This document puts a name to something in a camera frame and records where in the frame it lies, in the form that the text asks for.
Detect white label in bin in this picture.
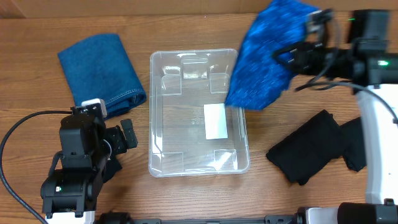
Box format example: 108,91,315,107
204,103,228,139

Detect sparkly blue cloth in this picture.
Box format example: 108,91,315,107
224,0,318,110

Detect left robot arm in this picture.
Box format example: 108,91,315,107
40,114,138,223

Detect clear plastic storage bin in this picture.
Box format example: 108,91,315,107
149,49,250,177

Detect black cloth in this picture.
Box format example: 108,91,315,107
103,156,123,183
266,110,349,185
340,117,366,172

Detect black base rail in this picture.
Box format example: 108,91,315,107
94,212,302,224

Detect folded blue denim jeans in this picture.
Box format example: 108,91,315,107
58,34,147,119

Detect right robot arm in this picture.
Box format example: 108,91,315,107
273,9,397,223

